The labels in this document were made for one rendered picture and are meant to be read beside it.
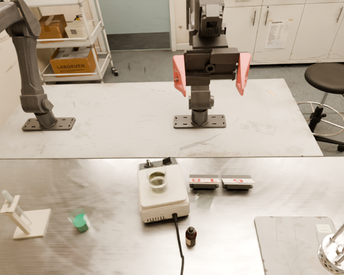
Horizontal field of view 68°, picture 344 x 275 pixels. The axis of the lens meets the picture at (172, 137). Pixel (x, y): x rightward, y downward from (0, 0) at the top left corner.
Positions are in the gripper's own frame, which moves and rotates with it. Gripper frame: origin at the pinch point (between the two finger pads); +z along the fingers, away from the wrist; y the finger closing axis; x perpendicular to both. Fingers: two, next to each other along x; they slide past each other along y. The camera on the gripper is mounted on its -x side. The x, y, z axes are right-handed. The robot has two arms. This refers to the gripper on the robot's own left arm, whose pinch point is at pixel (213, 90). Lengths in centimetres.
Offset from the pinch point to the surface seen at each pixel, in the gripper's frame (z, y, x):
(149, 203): 3.4, -14.3, 31.4
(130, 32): -291, -77, 108
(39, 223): 5, -46, 39
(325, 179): -11, 37, 40
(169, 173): -6.3, -9.8, 31.5
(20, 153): -23, -65, 41
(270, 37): -234, 84, 96
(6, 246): 11, -53, 40
